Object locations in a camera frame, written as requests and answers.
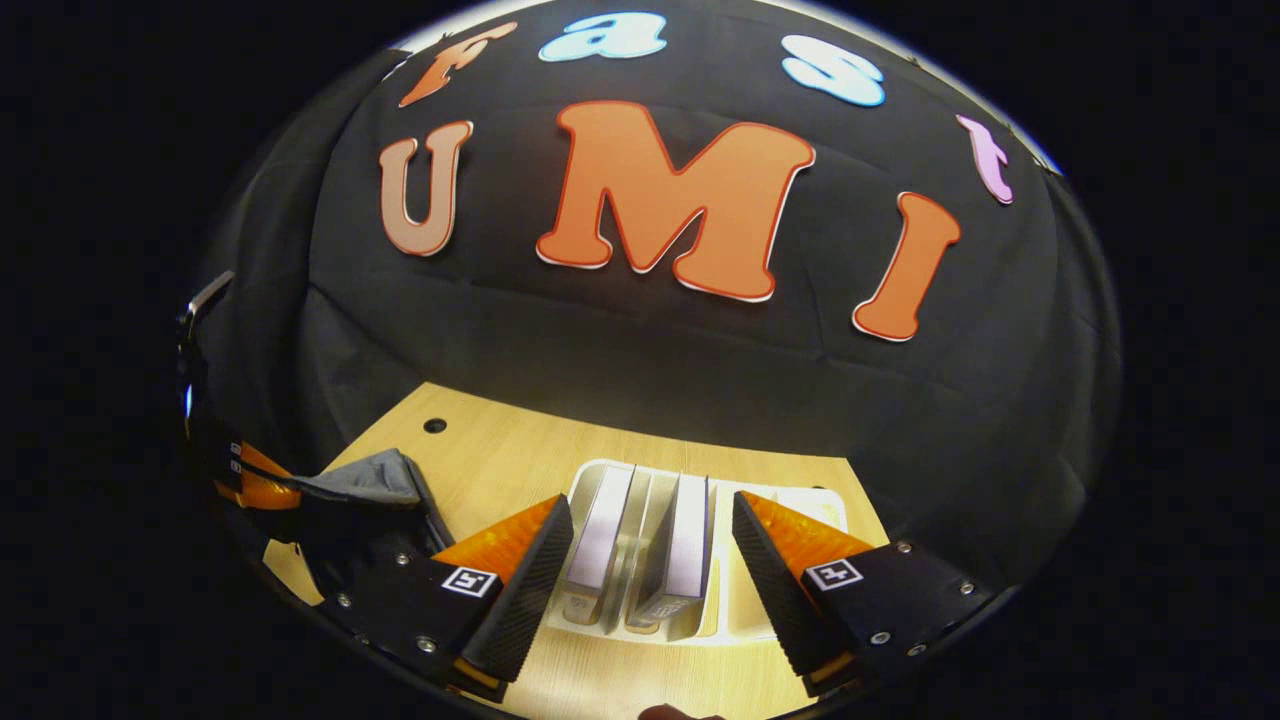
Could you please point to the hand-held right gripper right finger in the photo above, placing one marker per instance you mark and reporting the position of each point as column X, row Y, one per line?
column 775, row 590

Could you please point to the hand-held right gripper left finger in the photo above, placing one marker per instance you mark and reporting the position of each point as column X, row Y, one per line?
column 530, row 590

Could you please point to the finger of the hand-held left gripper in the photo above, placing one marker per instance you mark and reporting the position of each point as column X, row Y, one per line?
column 260, row 495
column 258, row 462

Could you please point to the white bookshelf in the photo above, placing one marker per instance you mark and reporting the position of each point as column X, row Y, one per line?
column 730, row 600

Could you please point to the white portrait cover book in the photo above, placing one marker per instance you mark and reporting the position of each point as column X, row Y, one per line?
column 600, row 530

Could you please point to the dark blue cover book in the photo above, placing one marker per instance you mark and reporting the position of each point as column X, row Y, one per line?
column 685, row 540

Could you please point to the grey schoolbag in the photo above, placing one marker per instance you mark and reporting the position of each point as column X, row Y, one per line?
column 370, row 480

